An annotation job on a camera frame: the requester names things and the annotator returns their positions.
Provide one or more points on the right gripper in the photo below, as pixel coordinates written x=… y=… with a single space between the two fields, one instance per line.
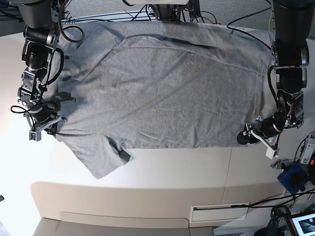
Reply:
x=50 y=125

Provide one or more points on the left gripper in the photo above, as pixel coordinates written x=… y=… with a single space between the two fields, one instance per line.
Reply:
x=261 y=130

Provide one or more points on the grey T-shirt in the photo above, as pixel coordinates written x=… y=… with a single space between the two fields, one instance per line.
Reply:
x=157 y=85

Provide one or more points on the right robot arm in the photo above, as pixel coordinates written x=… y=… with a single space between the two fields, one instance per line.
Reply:
x=44 y=61

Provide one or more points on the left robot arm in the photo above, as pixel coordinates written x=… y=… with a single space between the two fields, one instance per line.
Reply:
x=288 y=75

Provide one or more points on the metal table clamp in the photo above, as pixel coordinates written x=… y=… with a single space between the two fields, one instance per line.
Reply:
x=282 y=164

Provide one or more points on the blue box with black hole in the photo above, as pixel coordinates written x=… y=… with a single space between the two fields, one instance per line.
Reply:
x=293 y=178

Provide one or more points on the white power adapter with label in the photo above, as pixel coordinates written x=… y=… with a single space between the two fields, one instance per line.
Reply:
x=308 y=150

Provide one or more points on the white label plate on table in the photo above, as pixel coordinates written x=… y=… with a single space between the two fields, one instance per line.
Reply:
x=218 y=213

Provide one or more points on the red framed tablet screen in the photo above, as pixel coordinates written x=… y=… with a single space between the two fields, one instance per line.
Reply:
x=302 y=224

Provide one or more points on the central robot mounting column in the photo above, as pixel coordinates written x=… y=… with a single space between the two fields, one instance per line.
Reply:
x=166 y=12

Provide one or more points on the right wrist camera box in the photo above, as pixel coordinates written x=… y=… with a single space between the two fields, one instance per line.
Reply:
x=35 y=135

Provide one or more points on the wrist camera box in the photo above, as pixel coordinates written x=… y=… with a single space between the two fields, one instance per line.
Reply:
x=35 y=135
x=272 y=153

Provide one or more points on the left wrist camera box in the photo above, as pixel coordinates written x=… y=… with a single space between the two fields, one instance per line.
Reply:
x=272 y=153

